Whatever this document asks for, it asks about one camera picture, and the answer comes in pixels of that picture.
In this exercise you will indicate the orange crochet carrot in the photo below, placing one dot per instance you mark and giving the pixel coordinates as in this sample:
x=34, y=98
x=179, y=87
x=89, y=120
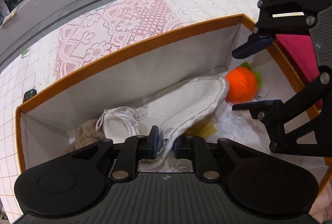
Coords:
x=244, y=83

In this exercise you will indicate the white fluffy towel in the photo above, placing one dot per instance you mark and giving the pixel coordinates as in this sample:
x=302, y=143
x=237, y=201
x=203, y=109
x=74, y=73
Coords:
x=239, y=127

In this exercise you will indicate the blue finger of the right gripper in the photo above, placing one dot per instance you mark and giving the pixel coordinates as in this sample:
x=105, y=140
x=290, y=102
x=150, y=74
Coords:
x=255, y=44
x=262, y=105

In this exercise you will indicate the brown knotted plush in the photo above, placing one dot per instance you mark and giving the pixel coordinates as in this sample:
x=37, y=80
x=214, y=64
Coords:
x=86, y=134

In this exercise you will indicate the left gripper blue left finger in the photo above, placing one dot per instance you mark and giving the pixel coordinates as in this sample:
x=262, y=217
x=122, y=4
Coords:
x=121, y=160

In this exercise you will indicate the red plastic container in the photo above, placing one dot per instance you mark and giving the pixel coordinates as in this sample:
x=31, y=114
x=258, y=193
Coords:
x=297, y=59

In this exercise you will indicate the white satin drawstring bag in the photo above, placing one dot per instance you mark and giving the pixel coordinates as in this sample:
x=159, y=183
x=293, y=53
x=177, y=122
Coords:
x=173, y=110

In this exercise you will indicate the yellow plush banana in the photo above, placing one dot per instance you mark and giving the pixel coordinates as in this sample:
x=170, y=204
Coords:
x=203, y=129

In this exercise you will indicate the black tv remote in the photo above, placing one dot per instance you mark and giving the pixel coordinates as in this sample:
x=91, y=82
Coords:
x=29, y=94

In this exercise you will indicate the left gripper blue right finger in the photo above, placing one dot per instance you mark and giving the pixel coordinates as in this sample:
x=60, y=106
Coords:
x=196, y=150

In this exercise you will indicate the white lace tablecloth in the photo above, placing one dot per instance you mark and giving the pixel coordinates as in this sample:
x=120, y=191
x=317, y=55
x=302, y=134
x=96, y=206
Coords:
x=106, y=28

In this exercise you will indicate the orange cardboard box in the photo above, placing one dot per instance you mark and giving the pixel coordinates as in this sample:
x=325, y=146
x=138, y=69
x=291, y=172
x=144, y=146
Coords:
x=46, y=125

